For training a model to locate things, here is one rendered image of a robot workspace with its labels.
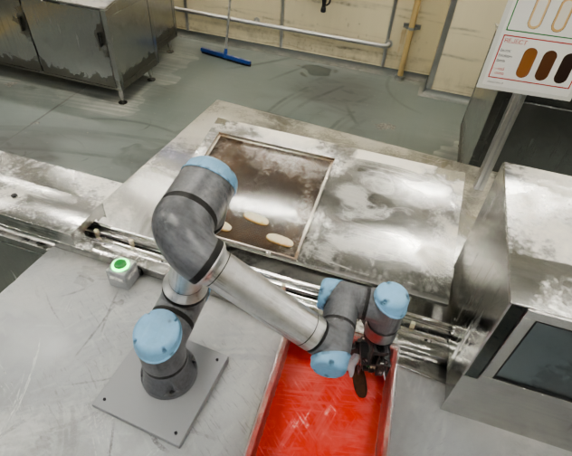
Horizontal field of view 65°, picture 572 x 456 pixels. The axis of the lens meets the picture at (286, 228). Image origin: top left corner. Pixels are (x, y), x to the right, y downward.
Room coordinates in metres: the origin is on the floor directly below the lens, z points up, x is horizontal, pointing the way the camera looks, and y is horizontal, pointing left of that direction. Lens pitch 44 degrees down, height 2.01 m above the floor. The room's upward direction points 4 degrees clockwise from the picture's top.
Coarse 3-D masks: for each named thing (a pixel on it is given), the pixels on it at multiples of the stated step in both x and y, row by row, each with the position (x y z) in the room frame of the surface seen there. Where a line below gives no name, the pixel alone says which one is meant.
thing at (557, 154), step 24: (480, 72) 3.27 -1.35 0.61; (480, 96) 2.89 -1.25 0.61; (504, 96) 2.32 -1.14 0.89; (528, 96) 2.30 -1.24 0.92; (480, 120) 2.53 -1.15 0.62; (528, 120) 2.28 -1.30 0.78; (552, 120) 2.25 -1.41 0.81; (480, 144) 2.33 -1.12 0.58; (504, 144) 2.29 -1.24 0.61; (528, 144) 2.26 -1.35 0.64; (552, 144) 2.23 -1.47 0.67; (552, 168) 2.21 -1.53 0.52
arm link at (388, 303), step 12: (372, 288) 0.63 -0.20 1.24; (384, 288) 0.62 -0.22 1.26; (396, 288) 0.62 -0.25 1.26; (372, 300) 0.60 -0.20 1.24; (384, 300) 0.59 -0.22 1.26; (396, 300) 0.58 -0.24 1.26; (408, 300) 0.59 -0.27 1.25; (372, 312) 0.58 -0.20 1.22; (384, 312) 0.57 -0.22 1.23; (396, 312) 0.57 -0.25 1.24; (372, 324) 0.58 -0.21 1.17; (384, 324) 0.57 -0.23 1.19; (396, 324) 0.57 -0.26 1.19; (384, 336) 0.57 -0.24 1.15
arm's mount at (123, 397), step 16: (192, 352) 0.67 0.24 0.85; (208, 352) 0.67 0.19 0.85; (128, 368) 0.60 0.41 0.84; (208, 368) 0.62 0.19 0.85; (224, 368) 0.64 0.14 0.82; (112, 384) 0.56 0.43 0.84; (128, 384) 0.56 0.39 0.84; (208, 384) 0.58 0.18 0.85; (96, 400) 0.51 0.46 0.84; (112, 400) 0.51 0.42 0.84; (128, 400) 0.52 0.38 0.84; (144, 400) 0.52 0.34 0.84; (160, 400) 0.52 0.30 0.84; (176, 400) 0.53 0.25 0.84; (192, 400) 0.53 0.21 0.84; (112, 416) 0.48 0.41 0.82; (128, 416) 0.48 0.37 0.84; (144, 416) 0.48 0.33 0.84; (160, 416) 0.48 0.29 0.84; (176, 416) 0.48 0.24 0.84; (192, 416) 0.49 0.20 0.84; (160, 432) 0.44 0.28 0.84; (176, 432) 0.44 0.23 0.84
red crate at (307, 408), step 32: (288, 352) 0.70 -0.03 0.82; (288, 384) 0.60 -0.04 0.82; (320, 384) 0.61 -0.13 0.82; (352, 384) 0.62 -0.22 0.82; (384, 384) 0.63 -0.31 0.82; (288, 416) 0.51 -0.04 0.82; (320, 416) 0.52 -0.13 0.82; (352, 416) 0.53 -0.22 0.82; (288, 448) 0.43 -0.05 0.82; (320, 448) 0.44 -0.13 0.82; (352, 448) 0.44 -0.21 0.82
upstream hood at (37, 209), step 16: (0, 176) 1.29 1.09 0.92; (0, 192) 1.21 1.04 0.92; (16, 192) 1.21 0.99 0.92; (32, 192) 1.22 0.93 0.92; (48, 192) 1.23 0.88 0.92; (64, 192) 1.23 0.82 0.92; (0, 208) 1.12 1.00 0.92; (16, 208) 1.13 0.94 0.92; (32, 208) 1.14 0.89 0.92; (48, 208) 1.14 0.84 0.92; (64, 208) 1.15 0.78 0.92; (80, 208) 1.15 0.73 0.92; (96, 208) 1.16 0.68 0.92; (16, 224) 1.09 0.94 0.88; (32, 224) 1.06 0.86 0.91; (48, 224) 1.06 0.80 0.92; (64, 224) 1.07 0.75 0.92; (80, 224) 1.07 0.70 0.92; (64, 240) 1.04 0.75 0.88; (80, 240) 1.05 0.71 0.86
